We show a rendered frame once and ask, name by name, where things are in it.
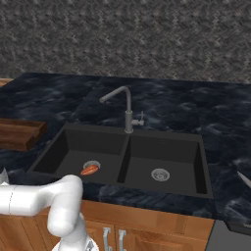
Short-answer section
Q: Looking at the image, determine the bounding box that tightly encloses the grey dishwasher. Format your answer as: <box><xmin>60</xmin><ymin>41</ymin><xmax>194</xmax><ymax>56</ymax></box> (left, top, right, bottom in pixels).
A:
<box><xmin>205</xmin><ymin>219</ymin><xmax>251</xmax><ymax>251</ymax></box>

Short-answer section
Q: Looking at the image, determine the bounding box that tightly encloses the wooden cupboard drawer front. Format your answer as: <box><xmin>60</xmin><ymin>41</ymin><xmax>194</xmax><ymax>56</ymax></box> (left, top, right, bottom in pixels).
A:
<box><xmin>38</xmin><ymin>199</ymin><xmax>216</xmax><ymax>234</ymax></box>

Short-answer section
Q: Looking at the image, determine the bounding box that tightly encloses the black double sink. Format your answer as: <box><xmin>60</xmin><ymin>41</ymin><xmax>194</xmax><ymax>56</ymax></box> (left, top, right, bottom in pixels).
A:
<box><xmin>26</xmin><ymin>122</ymin><xmax>215</xmax><ymax>200</ymax></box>

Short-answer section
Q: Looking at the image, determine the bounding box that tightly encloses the brown wooden tray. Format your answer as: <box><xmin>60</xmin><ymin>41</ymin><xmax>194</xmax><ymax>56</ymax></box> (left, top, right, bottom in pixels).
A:
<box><xmin>0</xmin><ymin>118</ymin><xmax>48</xmax><ymax>152</ymax></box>

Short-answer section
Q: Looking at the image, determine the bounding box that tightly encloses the wooden cupboard door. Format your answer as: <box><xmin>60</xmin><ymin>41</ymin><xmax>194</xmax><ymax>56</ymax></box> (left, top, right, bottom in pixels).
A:
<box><xmin>115</xmin><ymin>226</ymin><xmax>206</xmax><ymax>251</ymax></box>
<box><xmin>0</xmin><ymin>215</ymin><xmax>116</xmax><ymax>251</ymax></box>

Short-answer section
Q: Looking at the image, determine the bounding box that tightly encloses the grey metal sink faucet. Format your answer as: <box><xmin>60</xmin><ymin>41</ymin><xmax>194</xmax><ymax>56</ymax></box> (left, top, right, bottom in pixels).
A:
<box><xmin>99</xmin><ymin>85</ymin><xmax>146</xmax><ymax>134</ymax></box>

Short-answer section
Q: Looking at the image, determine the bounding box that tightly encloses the silver cupboard handle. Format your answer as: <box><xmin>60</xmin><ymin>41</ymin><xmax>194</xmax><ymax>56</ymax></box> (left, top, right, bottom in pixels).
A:
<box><xmin>118</xmin><ymin>229</ymin><xmax>127</xmax><ymax>251</ymax></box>
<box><xmin>102</xmin><ymin>226</ymin><xmax>113</xmax><ymax>251</ymax></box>

